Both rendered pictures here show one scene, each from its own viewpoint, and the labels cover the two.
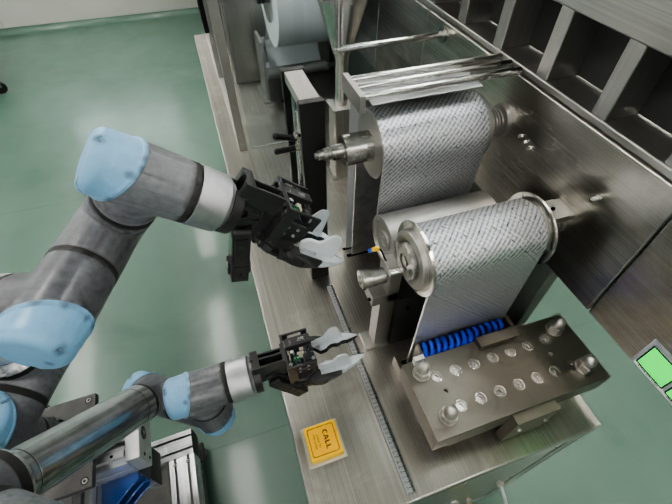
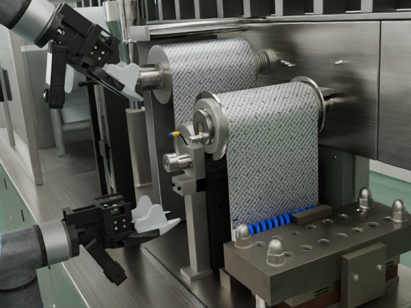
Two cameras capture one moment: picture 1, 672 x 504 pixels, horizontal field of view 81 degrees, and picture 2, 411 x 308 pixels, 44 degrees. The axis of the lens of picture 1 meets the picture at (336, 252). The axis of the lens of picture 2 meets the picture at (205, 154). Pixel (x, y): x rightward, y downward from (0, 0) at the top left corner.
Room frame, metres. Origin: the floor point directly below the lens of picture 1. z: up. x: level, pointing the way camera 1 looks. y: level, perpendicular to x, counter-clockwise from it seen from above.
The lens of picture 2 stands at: (-0.55, 0.03, 1.49)
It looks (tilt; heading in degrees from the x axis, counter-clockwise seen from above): 16 degrees down; 351
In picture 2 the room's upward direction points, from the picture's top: 4 degrees counter-clockwise
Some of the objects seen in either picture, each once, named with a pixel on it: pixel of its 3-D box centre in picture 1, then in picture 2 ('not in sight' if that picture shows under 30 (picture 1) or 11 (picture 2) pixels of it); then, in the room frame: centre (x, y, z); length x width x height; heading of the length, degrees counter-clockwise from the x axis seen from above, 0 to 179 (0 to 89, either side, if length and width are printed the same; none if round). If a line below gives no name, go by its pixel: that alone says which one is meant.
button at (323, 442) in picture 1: (323, 441); not in sight; (0.24, 0.03, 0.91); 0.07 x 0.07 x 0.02; 18
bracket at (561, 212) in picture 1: (554, 210); (318, 90); (0.56, -0.43, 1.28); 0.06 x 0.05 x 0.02; 108
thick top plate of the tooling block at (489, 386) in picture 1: (500, 376); (326, 244); (0.35, -0.35, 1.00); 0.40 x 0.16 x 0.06; 108
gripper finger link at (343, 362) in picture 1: (342, 360); (157, 218); (0.33, -0.01, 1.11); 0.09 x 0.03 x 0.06; 99
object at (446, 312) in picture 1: (469, 307); (275, 182); (0.45, -0.28, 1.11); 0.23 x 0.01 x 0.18; 108
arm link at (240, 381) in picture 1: (242, 376); (54, 241); (0.30, 0.17, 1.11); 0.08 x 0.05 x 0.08; 18
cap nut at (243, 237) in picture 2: (422, 368); (243, 234); (0.34, -0.18, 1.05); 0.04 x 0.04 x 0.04
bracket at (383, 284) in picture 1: (377, 307); (190, 212); (0.49, -0.09, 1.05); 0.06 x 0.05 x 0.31; 108
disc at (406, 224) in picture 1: (414, 258); (210, 125); (0.47, -0.15, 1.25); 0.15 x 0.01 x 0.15; 18
